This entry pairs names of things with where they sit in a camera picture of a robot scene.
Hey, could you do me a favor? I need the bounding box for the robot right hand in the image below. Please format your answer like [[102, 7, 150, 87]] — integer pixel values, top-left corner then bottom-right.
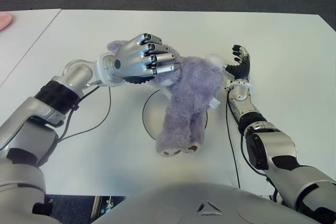
[[223, 45, 252, 80]]

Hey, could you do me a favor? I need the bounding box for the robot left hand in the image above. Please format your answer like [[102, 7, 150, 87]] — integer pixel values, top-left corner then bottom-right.
[[111, 33, 182, 86]]

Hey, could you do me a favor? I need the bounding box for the purple plush bunny doll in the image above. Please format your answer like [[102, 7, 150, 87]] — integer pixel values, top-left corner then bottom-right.
[[106, 40, 225, 158]]

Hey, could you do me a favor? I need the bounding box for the white plate black rim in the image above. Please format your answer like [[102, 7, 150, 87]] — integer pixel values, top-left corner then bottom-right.
[[142, 89, 209, 141]]

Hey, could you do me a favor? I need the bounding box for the pink plate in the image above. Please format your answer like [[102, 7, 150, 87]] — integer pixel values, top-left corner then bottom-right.
[[0, 12, 15, 31]]

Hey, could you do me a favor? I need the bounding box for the silver robot torso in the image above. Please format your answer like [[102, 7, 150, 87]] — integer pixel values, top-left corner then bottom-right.
[[91, 182, 316, 224]]

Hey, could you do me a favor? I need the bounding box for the silver metal table leg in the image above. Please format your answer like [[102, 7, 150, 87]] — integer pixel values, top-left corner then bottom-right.
[[90, 195, 127, 219]]

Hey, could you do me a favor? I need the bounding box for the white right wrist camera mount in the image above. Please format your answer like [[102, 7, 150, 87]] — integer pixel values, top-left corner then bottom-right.
[[224, 78, 253, 92]]

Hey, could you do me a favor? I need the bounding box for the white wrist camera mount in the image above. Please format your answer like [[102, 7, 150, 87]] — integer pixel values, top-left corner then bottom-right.
[[224, 78, 253, 92], [96, 52, 120, 87]]

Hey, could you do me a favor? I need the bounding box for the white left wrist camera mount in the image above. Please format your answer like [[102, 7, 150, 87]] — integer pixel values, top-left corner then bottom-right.
[[96, 52, 120, 87]]

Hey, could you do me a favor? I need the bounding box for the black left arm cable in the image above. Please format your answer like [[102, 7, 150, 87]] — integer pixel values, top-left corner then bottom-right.
[[56, 86, 112, 143]]

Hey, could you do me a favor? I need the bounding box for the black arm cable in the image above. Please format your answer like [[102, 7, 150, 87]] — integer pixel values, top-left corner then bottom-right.
[[56, 86, 112, 143], [225, 95, 241, 189]]

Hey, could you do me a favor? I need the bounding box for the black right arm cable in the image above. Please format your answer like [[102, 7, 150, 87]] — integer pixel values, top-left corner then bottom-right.
[[225, 95, 241, 189]]

